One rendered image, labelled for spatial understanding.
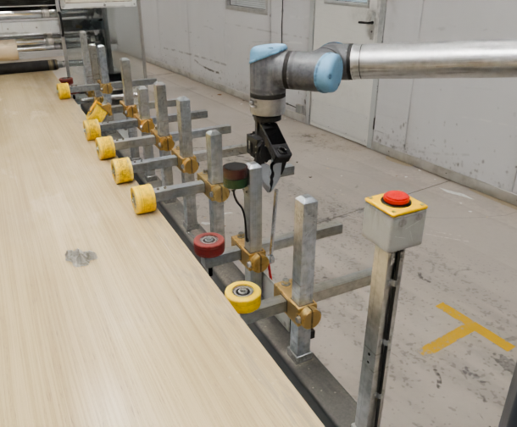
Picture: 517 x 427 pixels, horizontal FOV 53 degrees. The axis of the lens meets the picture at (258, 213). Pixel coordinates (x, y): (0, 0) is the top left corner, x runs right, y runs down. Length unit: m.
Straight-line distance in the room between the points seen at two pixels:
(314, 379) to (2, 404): 0.64
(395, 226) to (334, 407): 0.51
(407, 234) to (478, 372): 1.67
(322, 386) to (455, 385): 1.20
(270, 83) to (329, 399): 0.74
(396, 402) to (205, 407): 1.40
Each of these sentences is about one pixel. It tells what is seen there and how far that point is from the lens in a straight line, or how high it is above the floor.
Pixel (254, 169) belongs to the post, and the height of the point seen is 1.10.
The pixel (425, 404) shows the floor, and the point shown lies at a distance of 2.26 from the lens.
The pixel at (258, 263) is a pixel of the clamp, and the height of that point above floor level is 0.85.
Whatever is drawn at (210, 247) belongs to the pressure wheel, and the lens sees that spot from 1.33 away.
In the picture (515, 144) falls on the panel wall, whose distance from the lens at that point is 3.98.
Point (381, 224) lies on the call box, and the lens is 0.83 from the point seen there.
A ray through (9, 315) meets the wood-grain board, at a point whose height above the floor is 0.90.
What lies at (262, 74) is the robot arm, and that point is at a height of 1.31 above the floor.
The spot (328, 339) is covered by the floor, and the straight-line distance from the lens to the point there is 2.47.
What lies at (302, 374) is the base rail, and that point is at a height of 0.70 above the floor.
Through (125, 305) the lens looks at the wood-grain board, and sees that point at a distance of 1.16.
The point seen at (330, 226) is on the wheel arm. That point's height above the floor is 0.86.
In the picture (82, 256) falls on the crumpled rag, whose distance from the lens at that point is 1.33.
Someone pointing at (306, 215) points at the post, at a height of 1.09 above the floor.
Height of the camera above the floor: 1.57
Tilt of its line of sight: 26 degrees down
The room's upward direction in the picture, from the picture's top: straight up
